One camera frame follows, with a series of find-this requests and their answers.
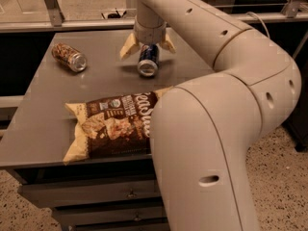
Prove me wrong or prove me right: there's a metal railing frame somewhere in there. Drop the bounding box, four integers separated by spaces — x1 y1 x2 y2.
0 0 308 32

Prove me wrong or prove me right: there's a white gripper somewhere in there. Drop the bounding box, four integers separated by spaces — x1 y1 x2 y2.
119 1 176 60

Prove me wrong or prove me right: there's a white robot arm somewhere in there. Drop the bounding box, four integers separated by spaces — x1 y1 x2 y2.
134 0 301 231

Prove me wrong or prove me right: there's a drawer knob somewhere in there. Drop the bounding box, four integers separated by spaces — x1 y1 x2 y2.
133 215 142 222
127 190 137 199

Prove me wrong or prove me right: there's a top drawer knob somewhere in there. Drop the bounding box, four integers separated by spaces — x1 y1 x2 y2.
127 190 137 199

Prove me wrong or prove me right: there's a blue pepsi can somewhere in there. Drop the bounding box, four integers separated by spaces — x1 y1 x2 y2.
137 44 159 77

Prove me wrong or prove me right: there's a brown sea salt chip bag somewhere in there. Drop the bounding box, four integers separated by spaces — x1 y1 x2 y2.
63 87 171 165

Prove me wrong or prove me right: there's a brown patterned drink can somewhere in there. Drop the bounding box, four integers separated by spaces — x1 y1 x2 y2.
51 43 87 72

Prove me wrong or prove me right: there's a grey drawer cabinet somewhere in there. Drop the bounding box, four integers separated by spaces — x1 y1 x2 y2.
0 30 212 231

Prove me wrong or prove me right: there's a white cable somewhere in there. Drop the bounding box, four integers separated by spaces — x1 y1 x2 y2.
245 12 271 39

